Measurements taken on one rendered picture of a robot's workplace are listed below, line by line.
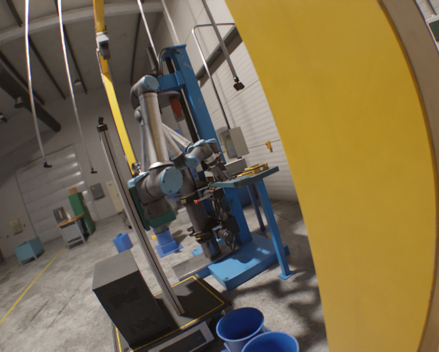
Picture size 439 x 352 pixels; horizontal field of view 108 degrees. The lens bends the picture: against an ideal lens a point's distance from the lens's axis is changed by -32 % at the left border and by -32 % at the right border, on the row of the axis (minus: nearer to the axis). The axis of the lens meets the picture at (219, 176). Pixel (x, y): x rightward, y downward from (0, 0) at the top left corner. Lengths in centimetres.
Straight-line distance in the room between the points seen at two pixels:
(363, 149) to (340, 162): 3
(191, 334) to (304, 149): 163
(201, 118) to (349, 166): 268
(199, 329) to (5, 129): 1518
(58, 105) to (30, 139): 252
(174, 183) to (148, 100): 51
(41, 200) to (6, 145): 406
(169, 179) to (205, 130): 163
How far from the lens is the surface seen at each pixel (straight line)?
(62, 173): 1381
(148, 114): 138
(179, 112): 280
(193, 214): 275
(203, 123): 283
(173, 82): 296
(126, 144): 527
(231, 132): 315
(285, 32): 23
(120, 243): 522
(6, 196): 1539
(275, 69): 24
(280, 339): 136
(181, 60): 307
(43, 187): 1418
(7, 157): 1542
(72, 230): 827
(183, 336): 175
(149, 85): 143
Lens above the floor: 136
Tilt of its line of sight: 6 degrees down
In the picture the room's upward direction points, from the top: 19 degrees counter-clockwise
